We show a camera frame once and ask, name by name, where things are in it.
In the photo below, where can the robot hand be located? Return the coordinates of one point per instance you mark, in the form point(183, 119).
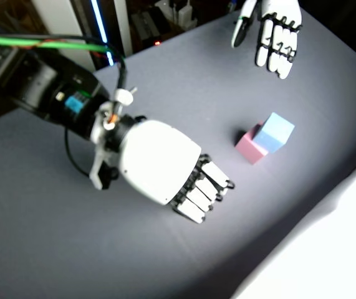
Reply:
point(159, 162)
point(282, 18)

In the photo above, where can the grey table cloth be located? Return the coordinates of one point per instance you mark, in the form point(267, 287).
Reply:
point(71, 233)

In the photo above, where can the white plastic container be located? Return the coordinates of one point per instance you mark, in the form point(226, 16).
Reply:
point(180, 14)

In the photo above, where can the white backdrop board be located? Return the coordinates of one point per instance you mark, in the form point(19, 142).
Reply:
point(321, 249)

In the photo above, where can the pink foam cube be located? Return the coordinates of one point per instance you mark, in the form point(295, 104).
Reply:
point(249, 148)

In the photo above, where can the small blue foam cube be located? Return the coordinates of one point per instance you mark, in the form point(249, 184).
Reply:
point(274, 132)

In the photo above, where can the blue light strip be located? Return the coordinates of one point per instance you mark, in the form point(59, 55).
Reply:
point(101, 28)

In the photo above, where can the white pillar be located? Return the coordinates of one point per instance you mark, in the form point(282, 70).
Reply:
point(62, 28)

